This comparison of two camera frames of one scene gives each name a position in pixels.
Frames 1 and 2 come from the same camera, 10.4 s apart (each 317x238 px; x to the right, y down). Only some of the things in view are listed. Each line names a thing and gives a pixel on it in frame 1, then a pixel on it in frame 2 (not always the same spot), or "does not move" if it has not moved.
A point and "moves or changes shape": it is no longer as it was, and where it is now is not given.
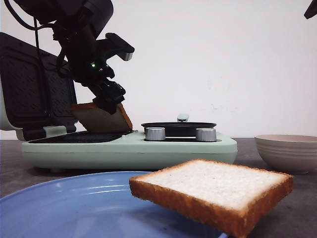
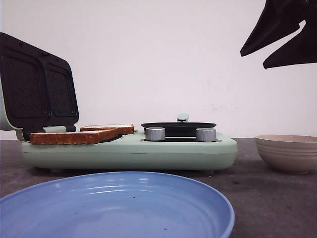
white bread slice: x=94 y=118 moves or changes shape
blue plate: x=95 y=205 does not move
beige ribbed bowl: x=293 y=154 does not move
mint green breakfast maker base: x=69 y=150 does not move
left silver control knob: x=155 y=133 does not move
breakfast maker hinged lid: x=37 y=92 does not move
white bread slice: x=231 y=198 → x=73 y=138
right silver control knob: x=206 y=134 does not move
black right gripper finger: x=312 y=11 → x=278 y=19
